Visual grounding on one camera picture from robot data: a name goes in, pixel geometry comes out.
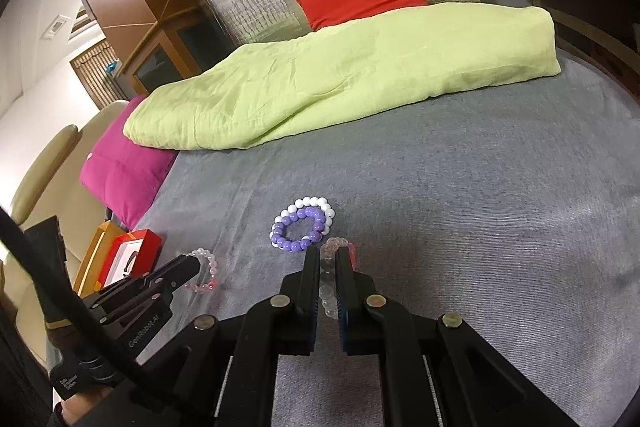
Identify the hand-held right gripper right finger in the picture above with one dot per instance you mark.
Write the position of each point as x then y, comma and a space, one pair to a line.
350, 307

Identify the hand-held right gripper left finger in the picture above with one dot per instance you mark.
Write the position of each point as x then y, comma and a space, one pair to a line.
300, 307

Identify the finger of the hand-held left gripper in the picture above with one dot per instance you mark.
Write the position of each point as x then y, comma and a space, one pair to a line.
175, 268
150, 293

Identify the red box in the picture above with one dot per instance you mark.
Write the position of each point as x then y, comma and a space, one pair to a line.
150, 239

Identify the person's left hand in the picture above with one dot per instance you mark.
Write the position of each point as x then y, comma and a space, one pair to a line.
85, 404

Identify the orange box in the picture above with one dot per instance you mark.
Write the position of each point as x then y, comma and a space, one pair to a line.
92, 257

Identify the pink cushion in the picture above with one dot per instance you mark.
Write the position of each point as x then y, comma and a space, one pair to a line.
125, 167

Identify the beige sofa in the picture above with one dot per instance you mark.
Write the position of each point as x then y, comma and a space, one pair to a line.
45, 167

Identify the brown window blind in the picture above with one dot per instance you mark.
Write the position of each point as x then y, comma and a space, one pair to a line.
97, 72

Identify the light green blanket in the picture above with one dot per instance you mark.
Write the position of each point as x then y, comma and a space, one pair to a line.
325, 72

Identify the white ceiling vent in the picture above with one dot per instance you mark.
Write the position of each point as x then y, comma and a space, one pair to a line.
56, 27

